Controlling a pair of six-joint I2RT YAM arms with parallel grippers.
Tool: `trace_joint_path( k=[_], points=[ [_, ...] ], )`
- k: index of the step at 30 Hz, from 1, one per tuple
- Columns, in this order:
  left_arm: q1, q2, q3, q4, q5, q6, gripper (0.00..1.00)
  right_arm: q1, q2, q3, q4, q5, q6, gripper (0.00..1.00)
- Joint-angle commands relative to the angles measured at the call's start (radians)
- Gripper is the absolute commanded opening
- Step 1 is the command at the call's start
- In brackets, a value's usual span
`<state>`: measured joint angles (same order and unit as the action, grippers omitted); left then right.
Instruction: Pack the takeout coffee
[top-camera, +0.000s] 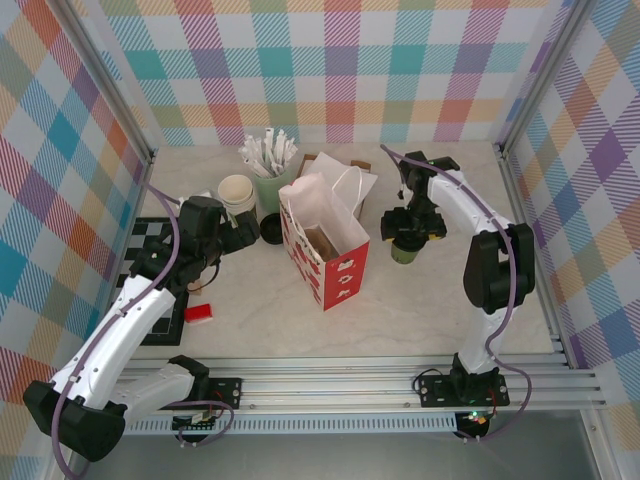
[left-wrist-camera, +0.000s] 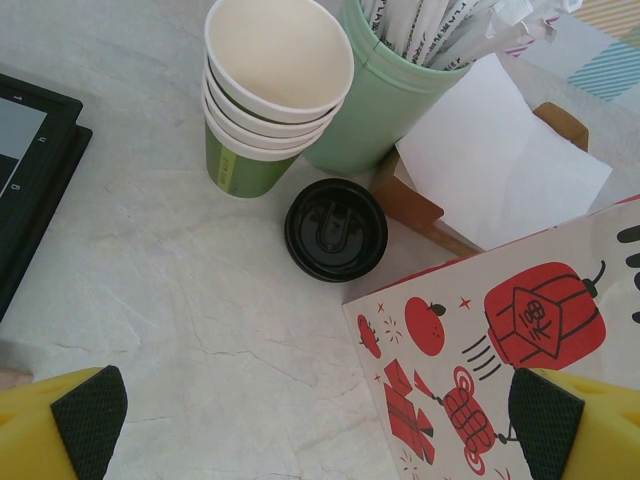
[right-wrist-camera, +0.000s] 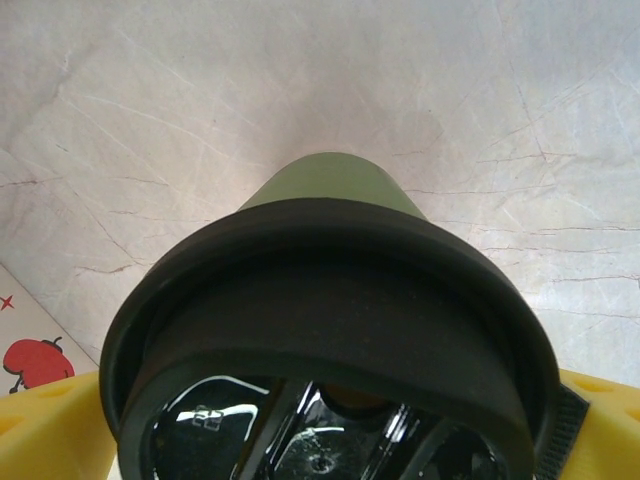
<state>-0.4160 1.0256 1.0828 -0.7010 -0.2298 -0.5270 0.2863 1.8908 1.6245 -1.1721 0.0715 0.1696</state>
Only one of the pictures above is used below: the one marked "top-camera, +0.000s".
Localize black grey checkerboard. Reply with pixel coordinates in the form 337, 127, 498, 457
113, 216, 190, 347

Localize brown pulp cup carrier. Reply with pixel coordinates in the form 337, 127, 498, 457
299, 227, 342, 262

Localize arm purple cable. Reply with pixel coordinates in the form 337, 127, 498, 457
380, 144, 531, 444
52, 182, 236, 479

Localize red plastic block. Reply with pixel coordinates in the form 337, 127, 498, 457
183, 303, 215, 325

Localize red white paper gift bag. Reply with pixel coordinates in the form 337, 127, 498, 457
278, 167, 379, 312

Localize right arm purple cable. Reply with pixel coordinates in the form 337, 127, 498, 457
380, 144, 531, 444

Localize right aluminium frame post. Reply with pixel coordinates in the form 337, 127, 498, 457
499, 0, 589, 161

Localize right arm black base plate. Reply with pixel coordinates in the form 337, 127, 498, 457
417, 374, 511, 409

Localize grey slotted cable duct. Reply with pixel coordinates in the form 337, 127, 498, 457
79, 418, 459, 435

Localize stack of green paper cups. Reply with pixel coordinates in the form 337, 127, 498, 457
218, 173, 260, 234

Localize pile of white napkins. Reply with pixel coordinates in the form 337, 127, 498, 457
304, 152, 379, 221

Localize right aluminium side rail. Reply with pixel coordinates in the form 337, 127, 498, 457
498, 144, 574, 369

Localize aluminium mounting rail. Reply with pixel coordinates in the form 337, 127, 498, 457
54, 355, 609, 414

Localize mint green holder cup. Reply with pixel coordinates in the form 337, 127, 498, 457
254, 167, 294, 216

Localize aluminium frame post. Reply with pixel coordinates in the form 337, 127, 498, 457
499, 0, 589, 161
52, 0, 154, 166

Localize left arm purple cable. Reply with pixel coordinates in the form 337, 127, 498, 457
52, 182, 236, 479

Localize left aluminium frame post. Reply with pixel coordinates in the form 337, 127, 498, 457
52, 0, 154, 166

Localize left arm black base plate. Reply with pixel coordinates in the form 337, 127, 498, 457
152, 377, 244, 412

